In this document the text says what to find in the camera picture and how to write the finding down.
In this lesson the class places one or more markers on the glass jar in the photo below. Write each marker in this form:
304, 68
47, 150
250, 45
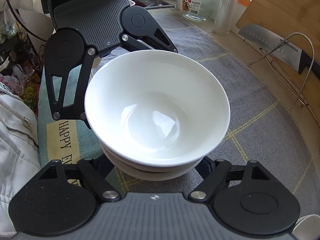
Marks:
198, 10

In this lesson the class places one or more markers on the black handled kitchen knife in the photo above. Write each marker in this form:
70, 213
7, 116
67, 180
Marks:
288, 53

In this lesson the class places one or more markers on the teal happy text towel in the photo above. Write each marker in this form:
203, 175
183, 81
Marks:
71, 140

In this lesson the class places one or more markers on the bamboo cutting board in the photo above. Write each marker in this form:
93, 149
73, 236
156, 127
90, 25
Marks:
284, 17

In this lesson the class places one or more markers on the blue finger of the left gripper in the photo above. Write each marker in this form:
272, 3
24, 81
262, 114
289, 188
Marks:
67, 68
142, 31

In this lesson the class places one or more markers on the metal wire rack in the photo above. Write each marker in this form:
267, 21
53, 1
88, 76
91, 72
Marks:
308, 95

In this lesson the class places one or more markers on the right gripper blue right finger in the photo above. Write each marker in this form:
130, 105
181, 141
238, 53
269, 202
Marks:
205, 167

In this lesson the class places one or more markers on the clear plastic cup stack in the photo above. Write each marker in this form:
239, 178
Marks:
223, 20

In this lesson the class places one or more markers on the small white floral bowl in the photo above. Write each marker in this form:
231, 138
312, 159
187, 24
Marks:
157, 108

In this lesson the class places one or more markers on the white jacket torso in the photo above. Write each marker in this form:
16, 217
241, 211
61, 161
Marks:
19, 152

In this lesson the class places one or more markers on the grey checked cloth mat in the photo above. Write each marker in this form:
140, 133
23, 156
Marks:
266, 125

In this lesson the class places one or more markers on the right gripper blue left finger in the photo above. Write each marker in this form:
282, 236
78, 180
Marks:
104, 165

